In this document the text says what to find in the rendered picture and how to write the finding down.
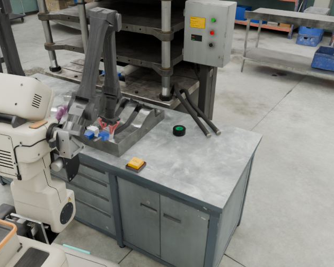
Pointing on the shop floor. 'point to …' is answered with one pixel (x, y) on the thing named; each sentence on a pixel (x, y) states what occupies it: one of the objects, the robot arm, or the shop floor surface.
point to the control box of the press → (208, 39)
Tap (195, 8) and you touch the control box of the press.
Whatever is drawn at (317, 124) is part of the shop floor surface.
